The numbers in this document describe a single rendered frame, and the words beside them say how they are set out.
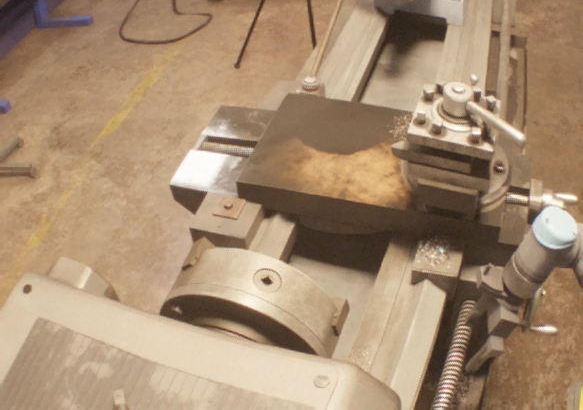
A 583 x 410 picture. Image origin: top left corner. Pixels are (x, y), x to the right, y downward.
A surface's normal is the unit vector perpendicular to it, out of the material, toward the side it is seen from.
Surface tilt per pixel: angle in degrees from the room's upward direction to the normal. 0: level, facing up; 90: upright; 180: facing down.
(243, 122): 0
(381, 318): 0
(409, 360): 36
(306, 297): 43
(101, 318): 0
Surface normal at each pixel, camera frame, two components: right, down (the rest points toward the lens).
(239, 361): -0.08, -0.72
